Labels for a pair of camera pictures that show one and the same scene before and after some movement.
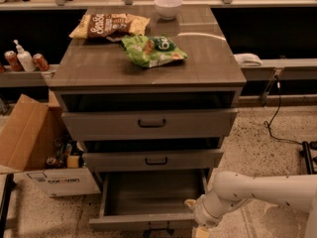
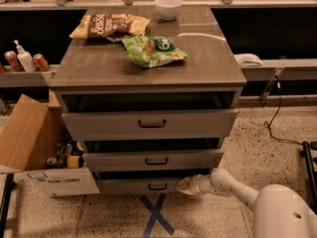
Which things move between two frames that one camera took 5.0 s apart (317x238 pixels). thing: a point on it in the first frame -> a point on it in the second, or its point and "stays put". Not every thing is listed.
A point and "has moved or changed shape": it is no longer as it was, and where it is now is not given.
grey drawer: (148, 124) stays put
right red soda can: (41, 62) stays put
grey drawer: (149, 200) has moved or changed shape
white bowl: (167, 7) stays put
